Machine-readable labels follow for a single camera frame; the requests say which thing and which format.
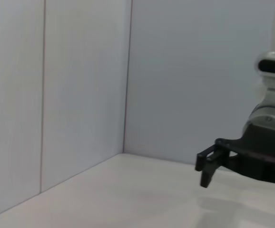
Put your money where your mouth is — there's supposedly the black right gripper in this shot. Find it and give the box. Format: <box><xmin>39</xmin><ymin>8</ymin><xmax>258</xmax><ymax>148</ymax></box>
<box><xmin>195</xmin><ymin>123</ymin><xmax>275</xmax><ymax>217</ymax></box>

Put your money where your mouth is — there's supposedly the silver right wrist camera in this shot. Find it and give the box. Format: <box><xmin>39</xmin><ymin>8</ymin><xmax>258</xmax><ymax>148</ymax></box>
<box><xmin>254</xmin><ymin>50</ymin><xmax>275</xmax><ymax>84</ymax></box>

